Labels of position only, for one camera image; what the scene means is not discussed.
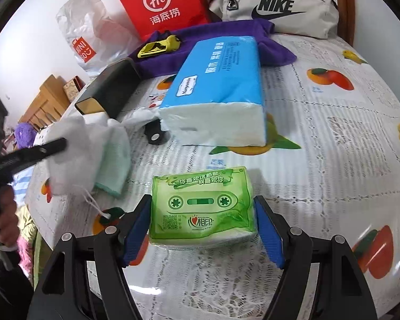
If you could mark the purple plush toy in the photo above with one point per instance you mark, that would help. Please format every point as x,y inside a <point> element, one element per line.
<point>24,135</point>

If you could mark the blue tissue pack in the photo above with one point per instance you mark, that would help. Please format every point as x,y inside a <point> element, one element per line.
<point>216,98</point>

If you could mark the red Haidilao paper bag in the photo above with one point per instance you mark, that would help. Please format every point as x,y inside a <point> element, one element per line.
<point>149,16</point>

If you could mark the fruit pattern tablecloth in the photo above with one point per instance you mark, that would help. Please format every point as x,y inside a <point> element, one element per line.
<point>343,178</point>

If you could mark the brown patterned box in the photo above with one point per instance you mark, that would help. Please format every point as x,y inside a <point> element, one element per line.
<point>72,88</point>

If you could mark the grey Nike bag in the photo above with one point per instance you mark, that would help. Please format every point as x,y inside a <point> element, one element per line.
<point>313,18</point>

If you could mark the white Miniso plastic bag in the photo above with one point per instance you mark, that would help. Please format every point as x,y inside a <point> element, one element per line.
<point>95,38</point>

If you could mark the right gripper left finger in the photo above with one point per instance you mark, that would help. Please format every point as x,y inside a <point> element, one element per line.
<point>84,279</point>

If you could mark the dark green tea tin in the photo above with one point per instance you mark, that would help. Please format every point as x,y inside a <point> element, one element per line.
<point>110,90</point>

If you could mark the brown wooden door frame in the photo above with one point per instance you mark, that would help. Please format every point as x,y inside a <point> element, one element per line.
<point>346,24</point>

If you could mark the yellow black mesh bag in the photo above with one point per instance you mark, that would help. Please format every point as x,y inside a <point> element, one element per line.
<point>170,44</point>

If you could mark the green tissue pack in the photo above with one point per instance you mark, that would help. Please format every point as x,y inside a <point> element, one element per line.
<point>203,209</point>

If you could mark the person's left hand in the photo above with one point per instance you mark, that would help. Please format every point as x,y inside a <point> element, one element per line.
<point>9,231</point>

